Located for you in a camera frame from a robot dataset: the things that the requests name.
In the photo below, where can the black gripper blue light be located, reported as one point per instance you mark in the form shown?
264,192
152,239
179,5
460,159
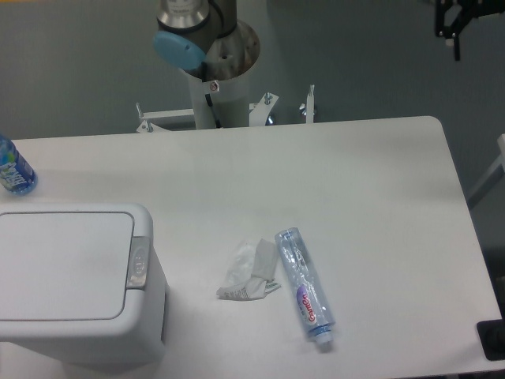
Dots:
468,10

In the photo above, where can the white push-lid trash can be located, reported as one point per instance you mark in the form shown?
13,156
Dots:
82,283

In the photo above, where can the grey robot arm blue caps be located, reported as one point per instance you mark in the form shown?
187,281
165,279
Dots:
206,40

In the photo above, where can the black clamp at table edge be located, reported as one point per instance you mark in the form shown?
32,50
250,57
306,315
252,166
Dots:
491,334

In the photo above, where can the crumpled clear plastic wrapper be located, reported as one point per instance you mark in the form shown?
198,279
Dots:
251,272

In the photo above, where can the clear crushed plastic bottle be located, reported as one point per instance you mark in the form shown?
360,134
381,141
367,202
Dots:
312,306

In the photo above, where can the blue labelled water bottle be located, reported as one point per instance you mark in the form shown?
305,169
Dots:
17,175

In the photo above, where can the white frame at right edge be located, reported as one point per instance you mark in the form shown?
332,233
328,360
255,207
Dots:
493,174

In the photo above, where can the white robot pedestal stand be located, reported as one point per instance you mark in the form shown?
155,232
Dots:
216,104

